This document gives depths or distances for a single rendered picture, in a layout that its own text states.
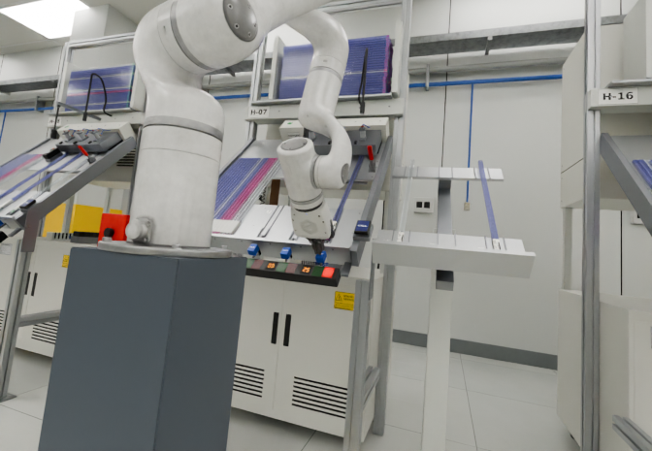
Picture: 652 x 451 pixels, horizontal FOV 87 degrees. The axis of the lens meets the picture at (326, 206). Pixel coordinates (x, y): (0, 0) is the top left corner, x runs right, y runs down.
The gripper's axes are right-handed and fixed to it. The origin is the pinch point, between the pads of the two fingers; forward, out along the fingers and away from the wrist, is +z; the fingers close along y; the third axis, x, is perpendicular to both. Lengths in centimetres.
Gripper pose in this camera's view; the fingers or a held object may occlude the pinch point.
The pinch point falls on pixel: (318, 245)
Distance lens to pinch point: 97.0
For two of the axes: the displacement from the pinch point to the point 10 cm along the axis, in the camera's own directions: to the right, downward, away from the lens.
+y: 9.5, 0.5, -3.2
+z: 1.6, 7.9, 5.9
